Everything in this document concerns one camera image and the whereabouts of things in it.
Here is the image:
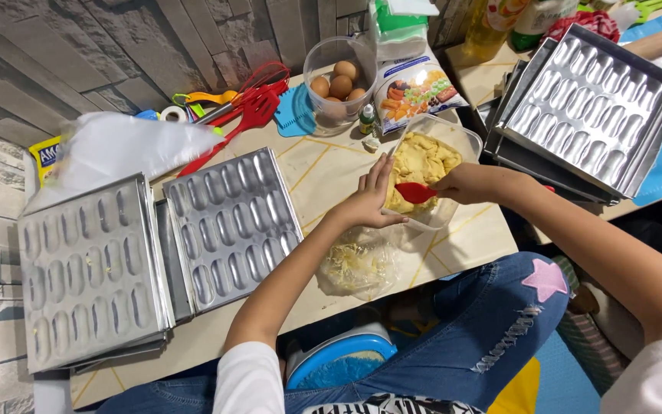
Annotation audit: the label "white tape roll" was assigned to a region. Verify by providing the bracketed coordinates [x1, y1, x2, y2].
[159, 105, 190, 124]

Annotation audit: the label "orange measuring spoon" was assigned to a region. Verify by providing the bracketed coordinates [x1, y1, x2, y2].
[171, 90, 241, 108]

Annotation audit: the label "red slotted turner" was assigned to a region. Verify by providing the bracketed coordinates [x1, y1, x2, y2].
[176, 89, 282, 178]

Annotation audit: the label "clear plastic piping bag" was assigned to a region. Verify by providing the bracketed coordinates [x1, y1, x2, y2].
[23, 111, 226, 215]

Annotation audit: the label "red wire whisk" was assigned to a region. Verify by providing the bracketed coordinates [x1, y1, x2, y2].
[193, 61, 291, 127]

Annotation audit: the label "blue plastic dough scraper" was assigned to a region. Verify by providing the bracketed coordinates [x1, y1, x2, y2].
[273, 83, 318, 138]

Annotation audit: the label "clear plastic dough container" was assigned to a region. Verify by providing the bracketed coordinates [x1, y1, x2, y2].
[380, 113, 484, 232]

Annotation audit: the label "wooden rolling pin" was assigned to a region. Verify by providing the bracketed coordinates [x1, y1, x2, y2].
[623, 16, 662, 62]

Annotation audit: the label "white flour packet fruit print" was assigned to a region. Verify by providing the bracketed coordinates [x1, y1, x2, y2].
[374, 45, 471, 136]

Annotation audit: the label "blue and white plastic stool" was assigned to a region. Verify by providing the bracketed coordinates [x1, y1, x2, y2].
[284, 322, 399, 392]

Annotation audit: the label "red patterned cloth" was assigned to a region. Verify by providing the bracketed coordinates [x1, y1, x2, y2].
[540, 10, 621, 45]

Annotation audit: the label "yellow cooking oil bottle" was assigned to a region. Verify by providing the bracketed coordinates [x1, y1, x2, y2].
[461, 0, 531, 62]

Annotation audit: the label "yellow cookie dough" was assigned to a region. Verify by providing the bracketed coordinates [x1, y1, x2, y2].
[385, 131, 463, 215]

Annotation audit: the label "striped cloth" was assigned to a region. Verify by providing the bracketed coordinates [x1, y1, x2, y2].
[553, 255, 632, 396]

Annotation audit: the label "red silicone spatula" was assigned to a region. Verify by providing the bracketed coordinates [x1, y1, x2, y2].
[394, 182, 556, 205]

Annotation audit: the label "metal oval-mould baking tray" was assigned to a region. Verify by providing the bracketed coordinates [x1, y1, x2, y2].
[162, 146, 305, 315]
[493, 23, 662, 200]
[17, 172, 175, 375]

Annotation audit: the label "person's left hand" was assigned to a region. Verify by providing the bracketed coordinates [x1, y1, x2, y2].
[334, 152, 410, 231]

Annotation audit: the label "small green-capped bottle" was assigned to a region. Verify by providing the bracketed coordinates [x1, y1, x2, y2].
[359, 103, 377, 136]

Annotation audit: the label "clear plastic egg bowl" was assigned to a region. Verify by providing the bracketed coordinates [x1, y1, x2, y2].
[303, 36, 379, 130]

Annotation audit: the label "person's right hand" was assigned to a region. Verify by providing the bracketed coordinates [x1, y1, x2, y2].
[429, 163, 517, 207]

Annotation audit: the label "stack of metal trays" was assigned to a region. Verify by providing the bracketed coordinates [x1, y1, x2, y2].
[476, 38, 623, 206]

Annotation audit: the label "yellow packet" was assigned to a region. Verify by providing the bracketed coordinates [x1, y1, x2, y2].
[28, 136, 62, 188]

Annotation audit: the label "green plastic utensil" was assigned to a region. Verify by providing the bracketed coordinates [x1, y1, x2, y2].
[623, 0, 662, 25]

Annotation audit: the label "green bottle white label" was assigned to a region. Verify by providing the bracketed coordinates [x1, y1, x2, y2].
[508, 0, 582, 53]

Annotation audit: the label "crumpled clear plastic wrap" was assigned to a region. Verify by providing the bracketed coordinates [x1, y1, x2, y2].
[315, 227, 402, 301]

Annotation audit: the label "green and white packet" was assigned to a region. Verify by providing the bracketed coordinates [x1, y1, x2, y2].
[368, 0, 441, 62]

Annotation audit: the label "flat metal baking tray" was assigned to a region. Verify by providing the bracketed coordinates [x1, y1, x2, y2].
[154, 198, 195, 324]

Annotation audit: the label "person's white shirt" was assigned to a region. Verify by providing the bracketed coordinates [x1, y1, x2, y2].
[211, 337, 662, 414]

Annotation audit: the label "person's blue jeans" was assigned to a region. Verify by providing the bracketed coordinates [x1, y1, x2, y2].
[94, 251, 571, 414]

